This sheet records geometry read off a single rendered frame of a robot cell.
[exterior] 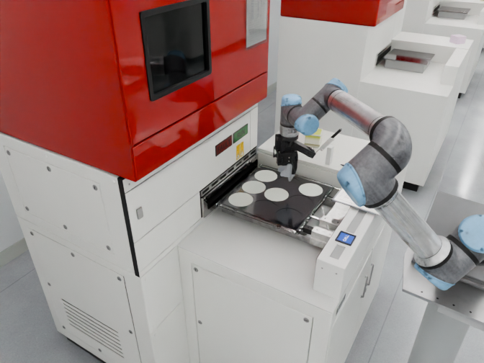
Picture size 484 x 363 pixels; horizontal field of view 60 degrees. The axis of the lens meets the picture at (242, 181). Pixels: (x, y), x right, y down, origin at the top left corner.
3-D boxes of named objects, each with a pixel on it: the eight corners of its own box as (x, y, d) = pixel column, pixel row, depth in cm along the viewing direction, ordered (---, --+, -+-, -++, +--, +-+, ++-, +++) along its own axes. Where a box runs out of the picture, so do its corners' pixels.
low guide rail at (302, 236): (221, 211, 179) (221, 205, 177) (224, 209, 180) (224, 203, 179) (333, 253, 157) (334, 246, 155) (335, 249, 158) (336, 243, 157)
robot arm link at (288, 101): (287, 101, 149) (277, 93, 156) (285, 130, 155) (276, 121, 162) (307, 99, 151) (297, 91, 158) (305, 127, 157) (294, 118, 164)
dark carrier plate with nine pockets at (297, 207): (219, 203, 171) (219, 202, 171) (260, 166, 196) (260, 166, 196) (296, 231, 156) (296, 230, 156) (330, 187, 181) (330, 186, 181)
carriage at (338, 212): (309, 243, 157) (310, 238, 155) (343, 196, 183) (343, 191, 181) (329, 251, 153) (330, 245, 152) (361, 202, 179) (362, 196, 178)
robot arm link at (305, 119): (320, 104, 141) (305, 93, 150) (296, 128, 142) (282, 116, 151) (331, 119, 146) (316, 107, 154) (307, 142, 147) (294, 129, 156)
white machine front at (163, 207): (135, 275, 147) (117, 178, 126) (252, 172, 206) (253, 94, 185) (141, 279, 146) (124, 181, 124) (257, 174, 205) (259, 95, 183)
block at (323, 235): (310, 236, 156) (311, 230, 154) (314, 231, 158) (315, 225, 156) (331, 244, 152) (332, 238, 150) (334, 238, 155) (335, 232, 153)
